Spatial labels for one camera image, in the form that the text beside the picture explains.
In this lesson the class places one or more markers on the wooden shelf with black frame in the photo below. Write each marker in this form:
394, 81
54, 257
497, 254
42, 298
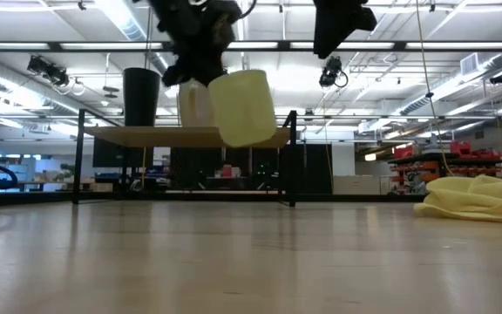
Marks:
168, 136

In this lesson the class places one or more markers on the silver air duct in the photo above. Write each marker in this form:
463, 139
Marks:
122, 22

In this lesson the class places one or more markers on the black spotlight fixture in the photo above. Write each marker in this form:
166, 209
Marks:
48, 70

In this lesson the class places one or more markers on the white cabinet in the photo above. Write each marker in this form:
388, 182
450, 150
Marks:
355, 185

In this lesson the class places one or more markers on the rack with red bins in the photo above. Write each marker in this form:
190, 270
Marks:
434, 168

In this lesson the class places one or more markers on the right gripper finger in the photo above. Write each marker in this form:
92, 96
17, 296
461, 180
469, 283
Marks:
327, 43

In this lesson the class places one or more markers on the yellow mug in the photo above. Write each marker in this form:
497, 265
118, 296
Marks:
242, 109

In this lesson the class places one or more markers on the black overhead frame bar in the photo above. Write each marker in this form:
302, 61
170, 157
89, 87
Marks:
401, 45

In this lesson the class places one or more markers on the black plastic cup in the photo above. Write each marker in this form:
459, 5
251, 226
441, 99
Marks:
141, 98

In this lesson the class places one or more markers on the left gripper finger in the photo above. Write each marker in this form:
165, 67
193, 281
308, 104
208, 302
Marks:
209, 70
177, 76

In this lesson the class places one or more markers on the black table frame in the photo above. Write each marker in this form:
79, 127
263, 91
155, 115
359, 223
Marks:
37, 198

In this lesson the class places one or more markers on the black overhead camera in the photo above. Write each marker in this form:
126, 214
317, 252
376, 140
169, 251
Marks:
330, 72

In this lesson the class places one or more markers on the yellow cloth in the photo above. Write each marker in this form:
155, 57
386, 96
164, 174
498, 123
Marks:
473, 200

